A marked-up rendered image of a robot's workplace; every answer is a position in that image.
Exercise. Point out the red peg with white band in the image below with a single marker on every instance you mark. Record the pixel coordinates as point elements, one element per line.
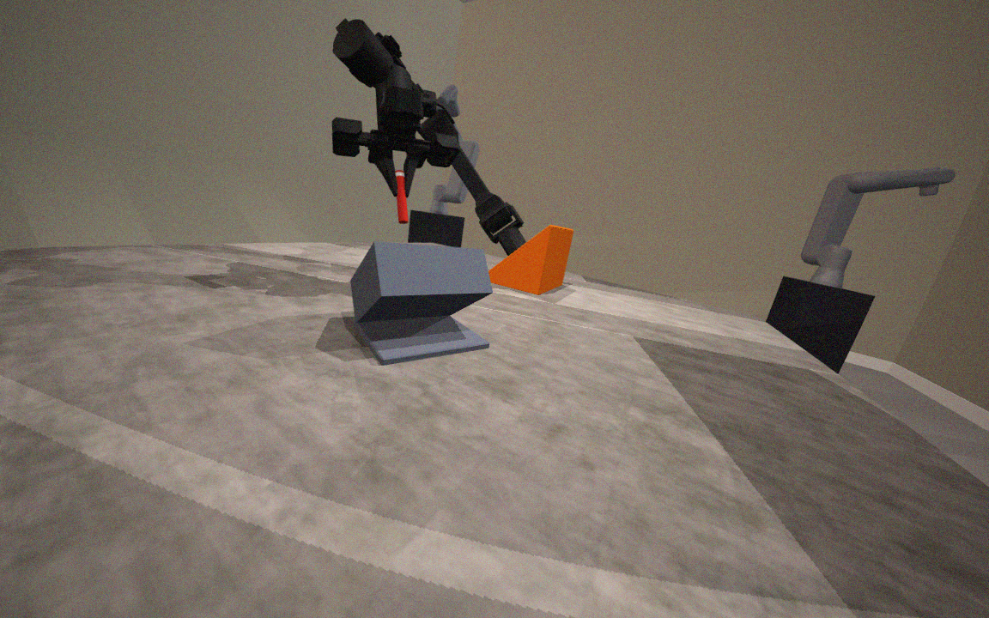
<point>401,198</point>

